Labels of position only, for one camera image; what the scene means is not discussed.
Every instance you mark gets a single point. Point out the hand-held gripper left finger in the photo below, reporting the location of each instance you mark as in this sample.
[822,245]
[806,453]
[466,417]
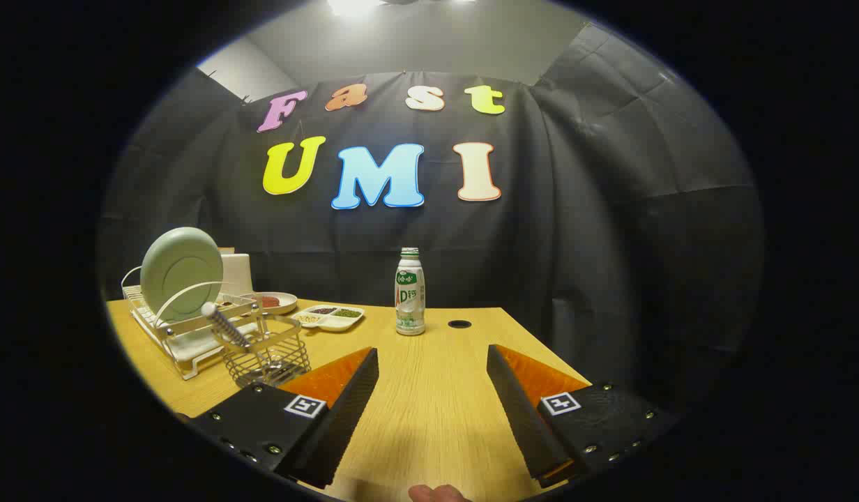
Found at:
[346,404]

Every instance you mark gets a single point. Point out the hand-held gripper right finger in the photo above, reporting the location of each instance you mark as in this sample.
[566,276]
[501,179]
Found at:
[520,404]

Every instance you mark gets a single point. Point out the spoon with white ball end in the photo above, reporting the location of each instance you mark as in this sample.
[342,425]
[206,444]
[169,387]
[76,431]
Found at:
[224,324]

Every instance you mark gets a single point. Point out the pale green plate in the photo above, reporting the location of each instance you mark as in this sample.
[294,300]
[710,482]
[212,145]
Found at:
[182,272]

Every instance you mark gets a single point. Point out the round plate with meat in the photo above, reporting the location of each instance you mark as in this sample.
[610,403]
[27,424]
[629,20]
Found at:
[286,307]

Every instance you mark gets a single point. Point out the white divided snack tray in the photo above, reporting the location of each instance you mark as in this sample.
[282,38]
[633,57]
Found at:
[332,323]

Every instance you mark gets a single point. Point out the pile of green beans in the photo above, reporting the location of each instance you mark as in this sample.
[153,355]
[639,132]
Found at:
[346,313]

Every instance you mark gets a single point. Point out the pile of pale beans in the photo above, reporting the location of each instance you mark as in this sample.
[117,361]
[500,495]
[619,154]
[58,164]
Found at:
[308,318]

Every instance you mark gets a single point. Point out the white drink bottle green label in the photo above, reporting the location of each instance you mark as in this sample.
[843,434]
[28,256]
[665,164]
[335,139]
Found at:
[410,300]

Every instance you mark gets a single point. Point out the brown meat patty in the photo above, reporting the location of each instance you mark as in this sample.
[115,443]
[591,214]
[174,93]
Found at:
[270,301]

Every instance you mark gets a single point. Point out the white toaster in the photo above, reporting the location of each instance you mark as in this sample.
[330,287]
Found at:
[236,275]

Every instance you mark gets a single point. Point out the black backdrop cloth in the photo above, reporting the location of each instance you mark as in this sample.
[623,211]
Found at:
[576,244]

